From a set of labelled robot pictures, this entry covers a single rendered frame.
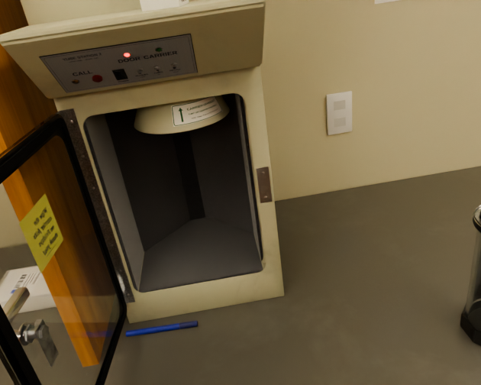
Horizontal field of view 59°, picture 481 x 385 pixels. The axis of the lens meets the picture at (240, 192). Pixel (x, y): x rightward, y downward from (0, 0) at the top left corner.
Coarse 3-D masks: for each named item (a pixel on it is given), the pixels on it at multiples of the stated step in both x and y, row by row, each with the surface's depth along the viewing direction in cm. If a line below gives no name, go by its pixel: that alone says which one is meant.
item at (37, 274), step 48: (48, 144) 59; (0, 192) 47; (48, 192) 58; (0, 240) 46; (48, 240) 56; (96, 240) 71; (0, 288) 45; (48, 288) 55; (96, 288) 69; (96, 336) 67; (48, 384) 52
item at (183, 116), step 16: (144, 112) 72; (160, 112) 71; (176, 112) 70; (192, 112) 71; (208, 112) 72; (224, 112) 75; (144, 128) 73; (160, 128) 71; (176, 128) 70; (192, 128) 71
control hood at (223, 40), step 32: (224, 0) 52; (256, 0) 51; (32, 32) 50; (64, 32) 50; (96, 32) 51; (128, 32) 52; (160, 32) 53; (192, 32) 54; (224, 32) 55; (256, 32) 56; (32, 64) 54; (224, 64) 62; (256, 64) 63; (64, 96) 63
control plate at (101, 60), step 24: (96, 48) 54; (120, 48) 54; (144, 48) 55; (168, 48) 56; (192, 48) 57; (72, 72) 57; (96, 72) 58; (144, 72) 60; (168, 72) 61; (192, 72) 62
